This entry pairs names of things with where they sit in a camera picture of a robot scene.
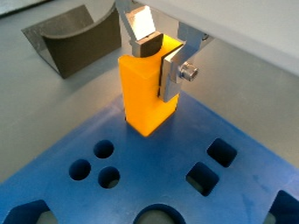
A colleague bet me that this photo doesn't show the blue shape sorter block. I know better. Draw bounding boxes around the blue shape sorter block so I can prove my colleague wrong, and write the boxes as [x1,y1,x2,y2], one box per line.
[0,94,299,224]

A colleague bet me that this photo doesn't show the dark grey arch holder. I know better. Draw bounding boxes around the dark grey arch holder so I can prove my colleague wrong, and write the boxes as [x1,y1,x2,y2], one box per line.
[22,4,121,79]

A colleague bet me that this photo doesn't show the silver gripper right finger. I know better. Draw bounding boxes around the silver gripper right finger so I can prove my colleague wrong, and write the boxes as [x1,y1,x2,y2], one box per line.
[158,22,213,102]

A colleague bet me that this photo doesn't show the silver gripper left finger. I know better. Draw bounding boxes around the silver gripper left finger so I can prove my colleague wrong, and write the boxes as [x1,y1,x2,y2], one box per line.
[116,0,164,58]

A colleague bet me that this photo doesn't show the yellow arch object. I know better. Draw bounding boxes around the yellow arch object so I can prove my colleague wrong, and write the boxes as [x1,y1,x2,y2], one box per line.
[117,35,181,137]

